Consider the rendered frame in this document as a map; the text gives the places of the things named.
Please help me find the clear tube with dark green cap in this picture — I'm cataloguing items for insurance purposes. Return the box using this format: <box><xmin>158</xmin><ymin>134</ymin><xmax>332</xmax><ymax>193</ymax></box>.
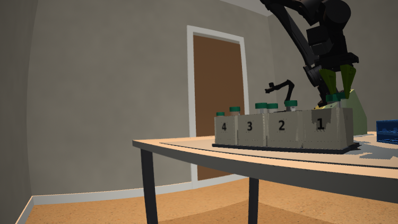
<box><xmin>326</xmin><ymin>94</ymin><xmax>341</xmax><ymax>108</ymax></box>

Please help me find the sample tube with orange liquid and dark green cap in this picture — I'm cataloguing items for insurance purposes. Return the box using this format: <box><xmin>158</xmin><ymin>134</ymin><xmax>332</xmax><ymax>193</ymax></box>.
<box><xmin>285</xmin><ymin>100</ymin><xmax>297</xmax><ymax>111</ymax></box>

